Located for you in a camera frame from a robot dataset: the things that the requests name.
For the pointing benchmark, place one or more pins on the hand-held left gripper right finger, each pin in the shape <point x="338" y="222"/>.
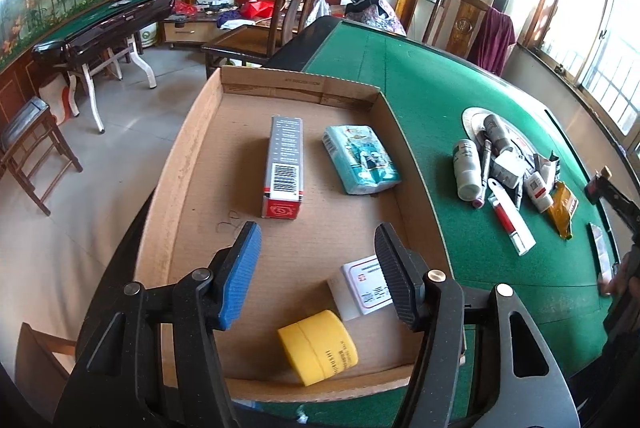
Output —
<point x="400" y="278"/>

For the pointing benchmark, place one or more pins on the folding green mahjong table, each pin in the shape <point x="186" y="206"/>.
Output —
<point x="100" y="26"/>

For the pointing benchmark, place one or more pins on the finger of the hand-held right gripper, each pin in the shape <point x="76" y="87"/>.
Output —
<point x="622" y="205"/>

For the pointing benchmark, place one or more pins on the smartphone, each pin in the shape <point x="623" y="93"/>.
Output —
<point x="599" y="245"/>

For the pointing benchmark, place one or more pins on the pile of clothes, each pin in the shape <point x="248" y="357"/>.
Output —
<point x="375" y="16"/>

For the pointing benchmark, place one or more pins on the dark wooden stool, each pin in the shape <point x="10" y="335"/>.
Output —
<point x="25" y="118"/>

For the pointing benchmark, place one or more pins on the red plastic bag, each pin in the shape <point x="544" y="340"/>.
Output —
<point x="255" y="8"/>
<point x="182" y="8"/>

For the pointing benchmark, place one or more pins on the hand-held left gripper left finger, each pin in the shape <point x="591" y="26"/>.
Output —
<point x="240" y="278"/>

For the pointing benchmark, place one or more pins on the teal tissue pack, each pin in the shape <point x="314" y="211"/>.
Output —
<point x="360" y="158"/>

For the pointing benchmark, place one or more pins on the amber packet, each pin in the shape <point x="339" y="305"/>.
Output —
<point x="562" y="208"/>

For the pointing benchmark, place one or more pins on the small white bottle red label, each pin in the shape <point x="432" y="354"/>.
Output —
<point x="537" y="190"/>

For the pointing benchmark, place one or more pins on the another person's forearm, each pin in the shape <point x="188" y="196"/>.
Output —
<point x="622" y="323"/>

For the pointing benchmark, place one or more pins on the white red tube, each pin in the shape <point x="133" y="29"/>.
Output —
<point x="510" y="218"/>

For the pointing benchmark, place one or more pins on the wooden frame window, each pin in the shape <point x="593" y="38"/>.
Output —
<point x="615" y="83"/>

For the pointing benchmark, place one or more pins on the white bucket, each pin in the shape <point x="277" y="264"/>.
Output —
<point x="151" y="37"/>

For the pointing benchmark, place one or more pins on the silver red carton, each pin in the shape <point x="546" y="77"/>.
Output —
<point x="285" y="158"/>

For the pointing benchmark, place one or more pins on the white red print box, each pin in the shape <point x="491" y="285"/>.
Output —
<point x="360" y="283"/>

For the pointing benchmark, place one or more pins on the slim grey pen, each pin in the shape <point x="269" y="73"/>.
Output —
<point x="484" y="168"/>

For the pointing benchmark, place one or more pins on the wooden sideboard cabinet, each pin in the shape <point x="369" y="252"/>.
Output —
<point x="12" y="83"/>

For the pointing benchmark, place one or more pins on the light wooden chair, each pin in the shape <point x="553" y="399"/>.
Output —
<point x="35" y="358"/>

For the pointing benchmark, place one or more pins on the black white packet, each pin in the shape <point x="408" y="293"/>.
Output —
<point x="550" y="171"/>

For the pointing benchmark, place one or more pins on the dark green jar wooden lid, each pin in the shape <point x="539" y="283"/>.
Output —
<point x="597" y="190"/>

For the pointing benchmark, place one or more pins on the white charger plug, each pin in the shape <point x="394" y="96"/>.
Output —
<point x="507" y="168"/>

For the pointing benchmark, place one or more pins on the white plastic bag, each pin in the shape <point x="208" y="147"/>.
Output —
<point x="320" y="11"/>

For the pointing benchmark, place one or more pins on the purple cloth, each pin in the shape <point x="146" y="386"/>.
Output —
<point x="492" y="41"/>

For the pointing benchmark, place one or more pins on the white orange bag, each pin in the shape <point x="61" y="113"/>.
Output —
<point x="55" y="96"/>

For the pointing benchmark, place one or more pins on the white plastic bottle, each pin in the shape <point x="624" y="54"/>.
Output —
<point x="467" y="168"/>

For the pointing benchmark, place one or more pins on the dark wooden chair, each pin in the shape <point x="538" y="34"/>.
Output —
<point x="240" y="46"/>

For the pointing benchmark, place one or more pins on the low wooden coffee table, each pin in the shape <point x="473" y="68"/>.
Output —
<point x="185" y="33"/>

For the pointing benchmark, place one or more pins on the carved back wooden chair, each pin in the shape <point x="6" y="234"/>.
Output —
<point x="465" y="26"/>

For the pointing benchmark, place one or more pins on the round table control panel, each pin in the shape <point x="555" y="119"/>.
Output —
<point x="472" y="121"/>

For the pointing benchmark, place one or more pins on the cardboard box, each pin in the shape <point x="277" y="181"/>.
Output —
<point x="210" y="188"/>

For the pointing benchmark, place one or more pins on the yellow round jar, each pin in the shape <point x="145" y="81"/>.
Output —
<point x="315" y="348"/>

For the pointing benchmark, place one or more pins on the grey tube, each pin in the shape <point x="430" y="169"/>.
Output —
<point x="495" y="131"/>

